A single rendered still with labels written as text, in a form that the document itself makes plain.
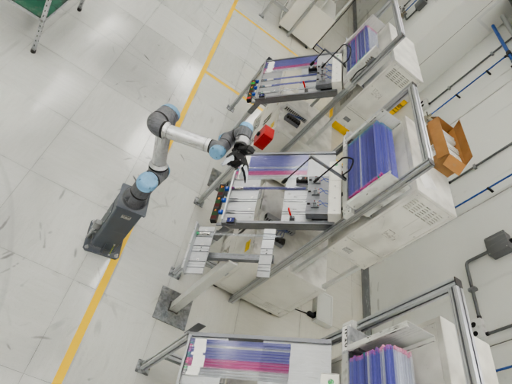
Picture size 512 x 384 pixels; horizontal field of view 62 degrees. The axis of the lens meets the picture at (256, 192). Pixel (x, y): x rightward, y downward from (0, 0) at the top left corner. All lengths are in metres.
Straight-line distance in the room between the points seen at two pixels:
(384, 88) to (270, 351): 2.37
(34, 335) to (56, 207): 0.87
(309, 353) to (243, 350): 0.32
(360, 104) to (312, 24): 3.37
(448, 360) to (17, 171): 2.78
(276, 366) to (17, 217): 1.89
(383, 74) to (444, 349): 2.35
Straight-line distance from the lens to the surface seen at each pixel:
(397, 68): 3.66
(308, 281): 3.13
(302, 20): 6.99
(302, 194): 2.83
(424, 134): 2.45
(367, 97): 3.77
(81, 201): 3.29
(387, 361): 1.80
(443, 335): 1.93
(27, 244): 3.04
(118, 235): 2.95
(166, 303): 3.15
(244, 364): 2.17
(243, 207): 2.80
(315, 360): 2.15
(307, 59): 4.29
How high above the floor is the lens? 2.68
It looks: 40 degrees down
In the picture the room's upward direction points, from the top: 47 degrees clockwise
